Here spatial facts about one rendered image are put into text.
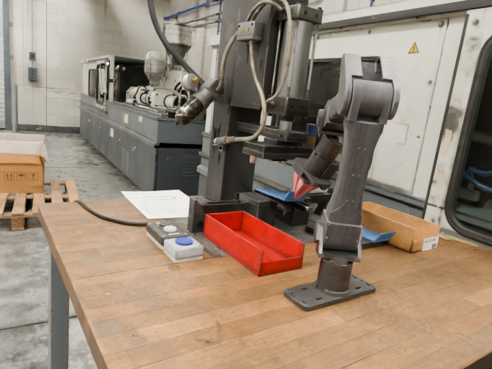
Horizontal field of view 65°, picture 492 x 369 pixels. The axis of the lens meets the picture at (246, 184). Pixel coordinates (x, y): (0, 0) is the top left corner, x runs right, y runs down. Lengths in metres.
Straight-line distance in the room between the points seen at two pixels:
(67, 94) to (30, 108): 0.87
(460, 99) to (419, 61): 0.26
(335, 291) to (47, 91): 9.62
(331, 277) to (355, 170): 0.21
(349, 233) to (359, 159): 0.15
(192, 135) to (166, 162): 0.40
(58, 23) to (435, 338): 9.90
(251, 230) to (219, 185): 0.33
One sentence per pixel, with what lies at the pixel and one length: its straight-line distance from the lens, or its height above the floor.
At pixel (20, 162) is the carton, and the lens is 4.17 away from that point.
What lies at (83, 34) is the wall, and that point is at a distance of 10.24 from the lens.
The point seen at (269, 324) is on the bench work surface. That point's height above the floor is 0.90.
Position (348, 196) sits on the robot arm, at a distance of 0.73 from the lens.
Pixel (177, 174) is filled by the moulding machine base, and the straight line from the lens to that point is 4.27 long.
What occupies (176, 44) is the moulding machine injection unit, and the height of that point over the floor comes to 1.89.
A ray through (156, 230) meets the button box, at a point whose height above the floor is 0.93.
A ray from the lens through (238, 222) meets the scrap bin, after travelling 1.05.
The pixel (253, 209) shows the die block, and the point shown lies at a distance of 1.09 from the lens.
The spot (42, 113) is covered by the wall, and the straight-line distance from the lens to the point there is 10.15.
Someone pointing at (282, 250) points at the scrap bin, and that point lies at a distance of 0.93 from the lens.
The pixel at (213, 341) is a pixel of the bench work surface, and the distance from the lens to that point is 0.62.
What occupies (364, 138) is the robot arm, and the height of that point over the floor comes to 1.21.
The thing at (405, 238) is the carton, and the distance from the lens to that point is 1.15.
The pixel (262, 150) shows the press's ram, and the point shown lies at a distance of 1.04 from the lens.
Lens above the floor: 1.26
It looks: 12 degrees down
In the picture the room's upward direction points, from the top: 7 degrees clockwise
